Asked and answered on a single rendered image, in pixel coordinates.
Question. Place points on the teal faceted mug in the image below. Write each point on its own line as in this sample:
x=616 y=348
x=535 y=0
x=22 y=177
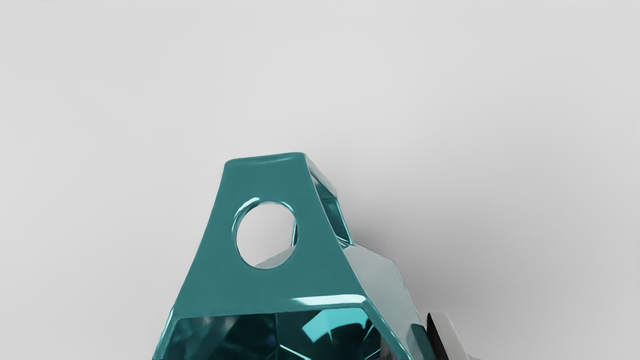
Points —
x=320 y=280

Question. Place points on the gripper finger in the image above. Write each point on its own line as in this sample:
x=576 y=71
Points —
x=447 y=340

